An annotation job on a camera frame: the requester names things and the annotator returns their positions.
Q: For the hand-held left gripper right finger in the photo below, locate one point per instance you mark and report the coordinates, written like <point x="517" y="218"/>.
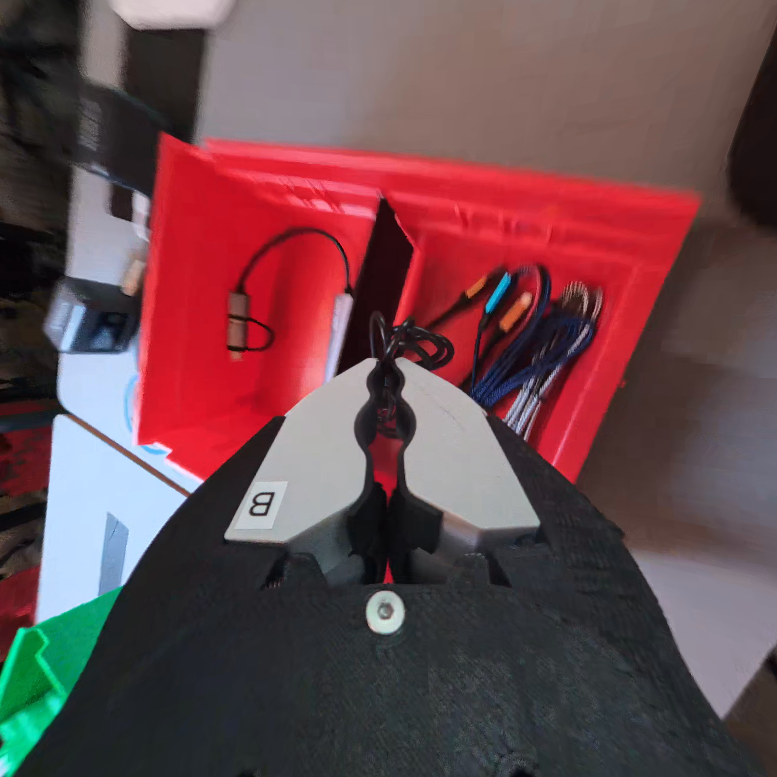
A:
<point x="461" y="473"/>

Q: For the small grey box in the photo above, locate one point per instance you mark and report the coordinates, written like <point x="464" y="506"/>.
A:
<point x="79" y="315"/>

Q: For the red divided bin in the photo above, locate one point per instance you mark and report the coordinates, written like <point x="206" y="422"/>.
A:
<point x="200" y="273"/>

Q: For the green plastic bin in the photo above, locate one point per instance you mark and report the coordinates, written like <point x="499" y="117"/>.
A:
<point x="54" y="655"/>

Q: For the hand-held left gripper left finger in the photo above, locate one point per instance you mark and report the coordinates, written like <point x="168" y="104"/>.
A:
<point x="309" y="461"/>

